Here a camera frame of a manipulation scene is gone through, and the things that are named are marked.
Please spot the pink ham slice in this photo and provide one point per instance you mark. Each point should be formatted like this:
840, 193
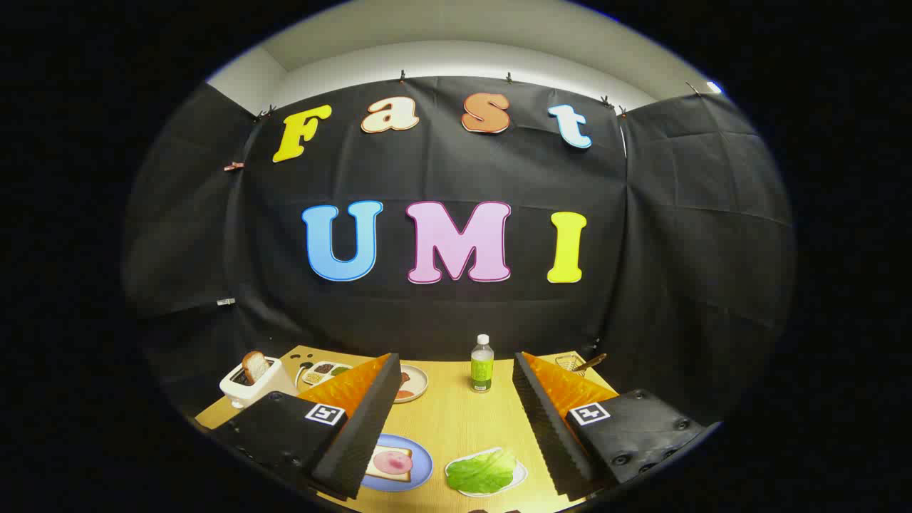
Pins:
393, 462

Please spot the black backdrop cloth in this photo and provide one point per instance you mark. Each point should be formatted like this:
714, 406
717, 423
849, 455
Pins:
442, 171

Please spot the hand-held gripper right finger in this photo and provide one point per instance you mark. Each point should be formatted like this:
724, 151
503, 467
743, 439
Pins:
548, 434

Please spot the green lettuce leaf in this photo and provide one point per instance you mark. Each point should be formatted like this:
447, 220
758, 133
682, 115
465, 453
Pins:
481, 472

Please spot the toasted bread slice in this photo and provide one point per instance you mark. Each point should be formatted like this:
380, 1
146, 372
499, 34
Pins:
254, 365

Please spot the white divided tray of beans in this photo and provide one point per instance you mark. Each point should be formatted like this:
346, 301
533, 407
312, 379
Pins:
322, 370

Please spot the blue plate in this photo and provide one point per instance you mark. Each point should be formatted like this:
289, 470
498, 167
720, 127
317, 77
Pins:
422, 463

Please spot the bread slice under ham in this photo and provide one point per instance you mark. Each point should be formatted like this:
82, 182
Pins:
377, 476

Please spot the green label water bottle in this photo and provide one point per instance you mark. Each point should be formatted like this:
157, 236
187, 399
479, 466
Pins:
482, 370

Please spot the white round plate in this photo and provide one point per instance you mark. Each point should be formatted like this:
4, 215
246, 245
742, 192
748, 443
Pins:
418, 381

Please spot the white leaf-shaped plate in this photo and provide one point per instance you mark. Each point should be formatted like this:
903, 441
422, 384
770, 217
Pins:
521, 474

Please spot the white toaster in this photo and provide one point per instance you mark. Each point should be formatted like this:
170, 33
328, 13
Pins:
249, 393

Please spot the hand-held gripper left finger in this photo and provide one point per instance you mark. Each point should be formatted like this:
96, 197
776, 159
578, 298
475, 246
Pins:
363, 434

